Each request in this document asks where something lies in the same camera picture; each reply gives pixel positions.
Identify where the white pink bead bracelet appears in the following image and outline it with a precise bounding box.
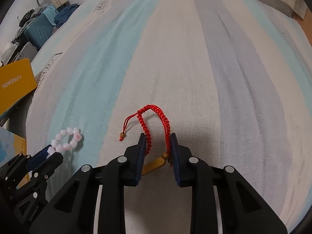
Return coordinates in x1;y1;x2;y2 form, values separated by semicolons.
46;126;83;157

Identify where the red cord bracelet gold charm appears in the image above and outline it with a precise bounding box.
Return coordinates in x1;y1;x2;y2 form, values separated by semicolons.
119;104;172;176

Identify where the white cardboard box blue trim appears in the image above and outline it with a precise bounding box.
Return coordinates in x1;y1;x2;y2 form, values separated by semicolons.
0;58;39;191

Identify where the grey suitcase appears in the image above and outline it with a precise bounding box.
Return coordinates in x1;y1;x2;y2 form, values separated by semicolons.
8;42;38;63

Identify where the teal suitcase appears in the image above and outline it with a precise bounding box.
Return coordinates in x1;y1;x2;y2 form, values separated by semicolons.
23;14;53;50

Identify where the striped bed sheet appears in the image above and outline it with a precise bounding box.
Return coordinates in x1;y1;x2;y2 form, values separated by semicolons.
26;0;311;231

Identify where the black bag on suitcase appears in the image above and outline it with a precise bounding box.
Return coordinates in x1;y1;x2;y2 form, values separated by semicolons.
19;9;34;27

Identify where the dark blue clothes pile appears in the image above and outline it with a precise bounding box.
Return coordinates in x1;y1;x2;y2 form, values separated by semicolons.
54;3;80;27

